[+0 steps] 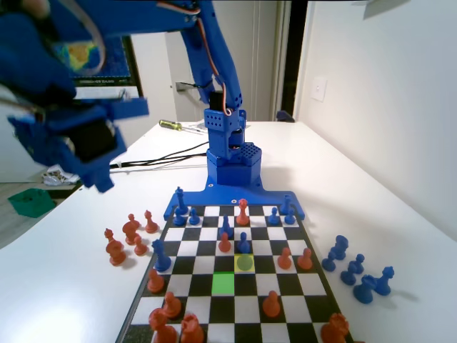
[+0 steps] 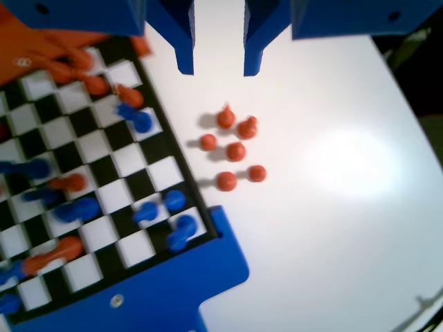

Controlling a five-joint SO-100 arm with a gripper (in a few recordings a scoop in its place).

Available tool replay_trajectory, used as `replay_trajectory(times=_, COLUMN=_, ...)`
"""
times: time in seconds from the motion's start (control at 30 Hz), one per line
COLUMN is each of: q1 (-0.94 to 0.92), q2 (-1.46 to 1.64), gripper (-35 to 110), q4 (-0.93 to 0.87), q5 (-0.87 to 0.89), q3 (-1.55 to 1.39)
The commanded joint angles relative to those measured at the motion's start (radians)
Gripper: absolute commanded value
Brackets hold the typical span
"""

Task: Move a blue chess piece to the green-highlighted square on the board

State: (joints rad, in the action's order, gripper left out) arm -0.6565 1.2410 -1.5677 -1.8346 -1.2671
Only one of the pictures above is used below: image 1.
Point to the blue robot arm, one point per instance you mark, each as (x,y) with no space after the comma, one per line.
(221,64)

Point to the red chess pawn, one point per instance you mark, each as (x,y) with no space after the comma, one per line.
(271,306)
(140,247)
(156,282)
(304,261)
(284,261)
(132,217)
(224,244)
(173,307)

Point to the blue chess king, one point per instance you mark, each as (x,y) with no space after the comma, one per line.
(182,205)

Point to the blue chess pawn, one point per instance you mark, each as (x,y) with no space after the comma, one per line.
(358,262)
(193,218)
(348,276)
(243,240)
(327,263)
(273,218)
(179,219)
(289,218)

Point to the blue chess queen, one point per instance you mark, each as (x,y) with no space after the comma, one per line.
(383,284)
(162,262)

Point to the blue chess rook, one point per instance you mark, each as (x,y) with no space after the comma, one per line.
(284,207)
(364,291)

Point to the pile of papers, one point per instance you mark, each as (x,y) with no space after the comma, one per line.
(59,177)

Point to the large white curved panel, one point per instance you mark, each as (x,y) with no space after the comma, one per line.
(18,175)

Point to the green plastic box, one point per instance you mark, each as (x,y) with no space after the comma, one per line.
(32,203)

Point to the framed map poster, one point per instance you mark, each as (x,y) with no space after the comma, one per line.
(123,64)

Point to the small grey packet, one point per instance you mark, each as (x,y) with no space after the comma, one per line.
(198,126)

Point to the black white chessboard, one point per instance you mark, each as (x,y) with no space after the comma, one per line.
(200,284)

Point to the dark blue rounded object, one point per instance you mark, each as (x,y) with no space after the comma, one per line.
(285,117)

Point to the white light switch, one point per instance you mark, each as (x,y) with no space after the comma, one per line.
(318,90)

